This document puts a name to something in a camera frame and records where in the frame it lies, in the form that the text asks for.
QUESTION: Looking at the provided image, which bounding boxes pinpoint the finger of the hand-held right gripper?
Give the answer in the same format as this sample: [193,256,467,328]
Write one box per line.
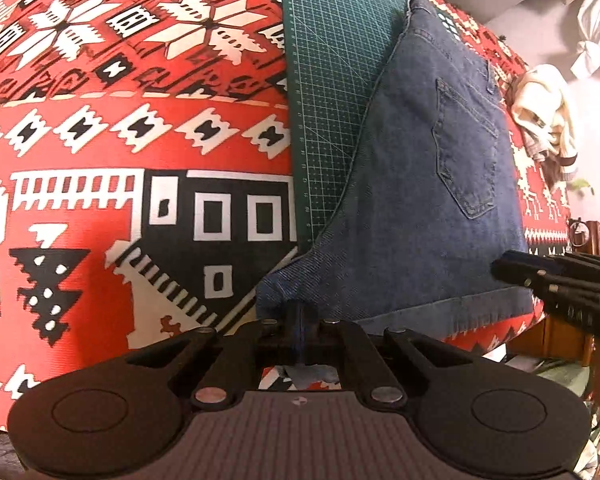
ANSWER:
[550,252,600,275]
[492,250,600,295]

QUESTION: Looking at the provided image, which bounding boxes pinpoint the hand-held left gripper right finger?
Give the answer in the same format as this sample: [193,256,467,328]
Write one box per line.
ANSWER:
[301,302,486,410]

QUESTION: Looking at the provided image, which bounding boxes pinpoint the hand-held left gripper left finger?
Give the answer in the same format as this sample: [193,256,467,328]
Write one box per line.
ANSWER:
[117,302,301,411]

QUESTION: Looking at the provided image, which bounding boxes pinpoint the blue denim shorts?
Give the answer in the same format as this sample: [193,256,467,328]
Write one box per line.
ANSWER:
[255,0,536,392]

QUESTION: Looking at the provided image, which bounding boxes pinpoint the cream sweater with maroon stripes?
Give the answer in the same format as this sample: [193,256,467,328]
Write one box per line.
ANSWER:
[509,64,580,182]

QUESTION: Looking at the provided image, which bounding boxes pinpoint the black round eyeglasses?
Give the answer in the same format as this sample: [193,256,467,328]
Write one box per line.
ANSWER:
[566,216,592,250]

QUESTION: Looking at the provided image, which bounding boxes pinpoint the brown wooden nightstand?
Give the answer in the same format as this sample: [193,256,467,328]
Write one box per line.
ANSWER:
[505,217,600,368]

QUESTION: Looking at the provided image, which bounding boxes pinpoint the red patterned blanket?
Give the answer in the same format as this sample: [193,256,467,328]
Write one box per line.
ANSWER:
[0,0,573,431]

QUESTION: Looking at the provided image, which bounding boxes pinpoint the green cutting mat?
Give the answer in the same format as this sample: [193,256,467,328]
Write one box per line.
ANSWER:
[279,0,463,251]

